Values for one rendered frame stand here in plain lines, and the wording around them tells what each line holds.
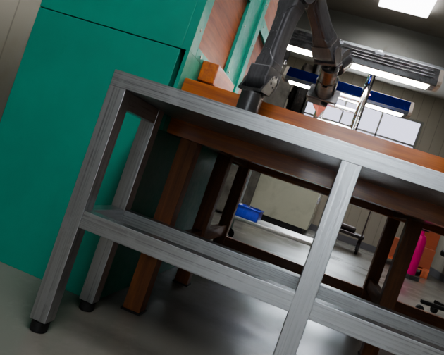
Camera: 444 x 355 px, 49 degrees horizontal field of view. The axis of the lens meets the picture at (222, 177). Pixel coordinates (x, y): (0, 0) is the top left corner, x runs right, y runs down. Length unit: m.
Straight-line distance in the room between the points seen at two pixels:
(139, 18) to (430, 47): 6.13
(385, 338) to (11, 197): 1.22
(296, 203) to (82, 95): 6.24
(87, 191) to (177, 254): 0.27
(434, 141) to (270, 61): 9.03
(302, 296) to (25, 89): 1.14
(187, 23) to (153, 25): 0.11
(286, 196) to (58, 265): 6.58
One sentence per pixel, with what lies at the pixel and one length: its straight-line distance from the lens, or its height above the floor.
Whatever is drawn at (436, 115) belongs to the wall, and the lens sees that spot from 10.36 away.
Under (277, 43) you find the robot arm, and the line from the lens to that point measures 1.36.
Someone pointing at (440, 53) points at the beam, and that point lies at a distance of 7.49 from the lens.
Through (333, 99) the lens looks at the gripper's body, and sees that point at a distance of 1.68.
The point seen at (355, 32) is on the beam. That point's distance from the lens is 7.44.
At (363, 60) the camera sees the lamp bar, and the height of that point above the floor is 1.06.
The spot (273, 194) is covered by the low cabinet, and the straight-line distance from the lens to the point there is 7.71.
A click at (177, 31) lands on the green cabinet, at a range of 1.61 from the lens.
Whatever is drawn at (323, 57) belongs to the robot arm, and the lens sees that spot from 1.59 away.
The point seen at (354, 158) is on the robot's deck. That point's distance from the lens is 1.10.
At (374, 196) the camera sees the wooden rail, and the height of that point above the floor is 0.60.
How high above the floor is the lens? 0.52
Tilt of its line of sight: 1 degrees down
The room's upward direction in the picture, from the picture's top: 19 degrees clockwise
